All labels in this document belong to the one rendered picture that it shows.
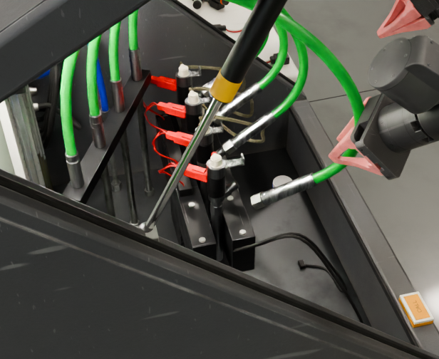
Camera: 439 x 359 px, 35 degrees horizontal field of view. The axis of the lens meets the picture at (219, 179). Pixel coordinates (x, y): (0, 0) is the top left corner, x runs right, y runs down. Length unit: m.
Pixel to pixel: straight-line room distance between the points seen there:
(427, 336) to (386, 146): 0.33
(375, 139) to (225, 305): 0.26
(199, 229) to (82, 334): 0.45
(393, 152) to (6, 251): 0.45
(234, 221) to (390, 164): 0.36
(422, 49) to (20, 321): 0.45
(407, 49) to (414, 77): 0.03
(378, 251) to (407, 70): 0.47
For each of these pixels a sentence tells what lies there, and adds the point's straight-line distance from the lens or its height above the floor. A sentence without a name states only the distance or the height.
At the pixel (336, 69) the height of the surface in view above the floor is 1.33.
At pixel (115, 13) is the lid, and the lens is 0.42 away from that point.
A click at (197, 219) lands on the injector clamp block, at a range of 1.09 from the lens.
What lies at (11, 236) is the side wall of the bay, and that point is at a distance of 0.56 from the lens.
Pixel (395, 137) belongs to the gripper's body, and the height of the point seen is 1.28.
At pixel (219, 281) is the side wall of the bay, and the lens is 0.65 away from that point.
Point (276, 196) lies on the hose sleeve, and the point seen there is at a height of 1.12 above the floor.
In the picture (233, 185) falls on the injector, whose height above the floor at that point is 1.05.
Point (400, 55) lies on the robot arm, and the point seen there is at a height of 1.39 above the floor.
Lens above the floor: 1.76
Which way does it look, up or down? 43 degrees down
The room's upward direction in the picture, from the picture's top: 1 degrees counter-clockwise
